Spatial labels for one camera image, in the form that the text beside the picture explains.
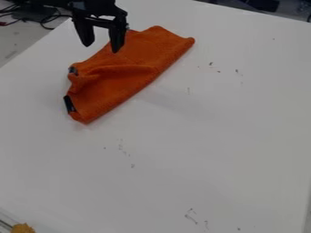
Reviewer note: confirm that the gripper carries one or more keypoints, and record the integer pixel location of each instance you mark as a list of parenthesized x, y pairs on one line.
[(97, 8)]

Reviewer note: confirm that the orange cloth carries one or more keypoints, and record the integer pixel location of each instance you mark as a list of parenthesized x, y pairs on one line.
[(121, 71)]

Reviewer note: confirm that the yellow cloth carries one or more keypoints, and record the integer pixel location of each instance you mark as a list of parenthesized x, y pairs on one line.
[(22, 228)]

